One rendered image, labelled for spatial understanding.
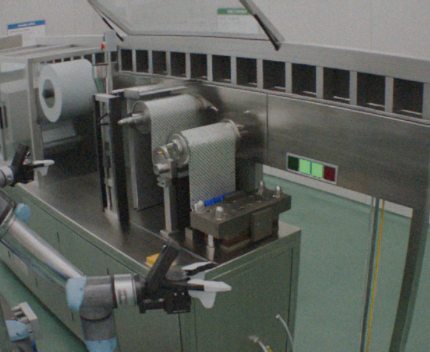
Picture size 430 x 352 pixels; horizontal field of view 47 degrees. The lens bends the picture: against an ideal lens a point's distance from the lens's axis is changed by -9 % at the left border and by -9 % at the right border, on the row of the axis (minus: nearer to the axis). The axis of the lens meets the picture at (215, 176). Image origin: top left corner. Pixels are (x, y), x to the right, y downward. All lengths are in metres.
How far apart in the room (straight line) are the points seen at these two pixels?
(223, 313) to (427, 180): 0.91
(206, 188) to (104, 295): 1.09
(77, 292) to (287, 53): 1.29
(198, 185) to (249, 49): 0.59
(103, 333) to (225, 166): 1.17
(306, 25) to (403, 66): 3.25
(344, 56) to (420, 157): 0.45
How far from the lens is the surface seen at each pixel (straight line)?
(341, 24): 4.73
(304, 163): 2.08
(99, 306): 1.16
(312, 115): 2.02
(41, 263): 1.26
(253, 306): 2.18
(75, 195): 2.72
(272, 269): 2.18
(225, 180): 2.21
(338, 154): 1.98
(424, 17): 4.31
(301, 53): 2.02
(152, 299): 1.18
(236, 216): 2.02
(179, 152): 2.05
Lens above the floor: 1.81
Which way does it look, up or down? 18 degrees down
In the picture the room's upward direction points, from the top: 1 degrees counter-clockwise
